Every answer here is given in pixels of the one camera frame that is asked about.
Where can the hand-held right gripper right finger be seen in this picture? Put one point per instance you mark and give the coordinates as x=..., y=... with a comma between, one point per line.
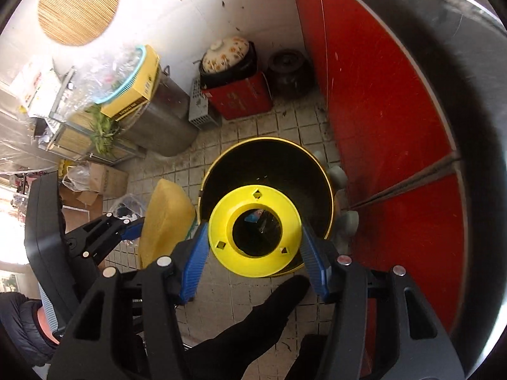
x=315, y=267

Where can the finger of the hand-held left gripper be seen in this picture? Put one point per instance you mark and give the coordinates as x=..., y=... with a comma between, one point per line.
x=132, y=230
x=93, y=254

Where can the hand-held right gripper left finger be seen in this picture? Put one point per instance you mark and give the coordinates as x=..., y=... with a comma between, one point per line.
x=194, y=263

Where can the yellow sponge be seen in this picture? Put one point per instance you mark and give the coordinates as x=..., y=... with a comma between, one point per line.
x=166, y=213

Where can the black bin with gold rim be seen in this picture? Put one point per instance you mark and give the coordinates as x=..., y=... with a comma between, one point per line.
x=277, y=172

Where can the person's left forearm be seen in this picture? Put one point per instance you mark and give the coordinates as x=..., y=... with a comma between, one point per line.
x=16, y=324

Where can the plastic bag with small items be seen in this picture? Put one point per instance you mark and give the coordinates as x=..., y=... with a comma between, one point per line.
x=126, y=206

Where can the pale plastic bottle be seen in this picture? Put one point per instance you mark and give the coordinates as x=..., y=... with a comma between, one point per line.
x=348, y=225
x=336, y=176

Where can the brown cardboard box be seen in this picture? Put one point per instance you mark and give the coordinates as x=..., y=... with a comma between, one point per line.
x=107, y=180

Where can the person's black trouser leg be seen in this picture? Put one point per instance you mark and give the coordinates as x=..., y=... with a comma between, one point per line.
x=245, y=336

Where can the metal shelf rack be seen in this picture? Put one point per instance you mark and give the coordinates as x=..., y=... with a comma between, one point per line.
x=71, y=130

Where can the green plant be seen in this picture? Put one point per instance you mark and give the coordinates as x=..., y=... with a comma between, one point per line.
x=103, y=130

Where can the large steel pot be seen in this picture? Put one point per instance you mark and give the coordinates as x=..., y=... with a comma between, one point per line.
x=166, y=122

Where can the yellow cardboard box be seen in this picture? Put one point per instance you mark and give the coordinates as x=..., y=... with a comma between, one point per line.
x=134, y=99

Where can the grey plastic basket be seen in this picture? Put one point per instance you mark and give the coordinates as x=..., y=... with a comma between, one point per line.
x=200, y=109

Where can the white and red packages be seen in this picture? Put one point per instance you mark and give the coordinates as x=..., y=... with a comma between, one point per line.
x=35, y=87

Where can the teal plastic basket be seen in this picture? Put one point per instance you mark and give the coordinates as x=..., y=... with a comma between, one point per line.
x=126, y=83

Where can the clear plastic bag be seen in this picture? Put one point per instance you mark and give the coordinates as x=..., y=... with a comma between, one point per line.
x=91, y=79

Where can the red box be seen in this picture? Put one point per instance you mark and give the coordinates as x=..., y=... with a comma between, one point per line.
x=237, y=97

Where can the red kitchen cabinet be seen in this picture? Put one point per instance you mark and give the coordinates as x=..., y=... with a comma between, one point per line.
x=376, y=107

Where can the dark clay jar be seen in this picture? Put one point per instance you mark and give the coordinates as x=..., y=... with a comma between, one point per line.
x=291, y=71

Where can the floral ceramic pot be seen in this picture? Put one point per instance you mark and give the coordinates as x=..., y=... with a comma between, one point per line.
x=225, y=55

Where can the grey kitchen countertop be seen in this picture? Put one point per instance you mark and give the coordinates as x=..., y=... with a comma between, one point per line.
x=471, y=134

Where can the round bamboo mat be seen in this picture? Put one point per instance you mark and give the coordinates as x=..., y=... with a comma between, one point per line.
x=79, y=4

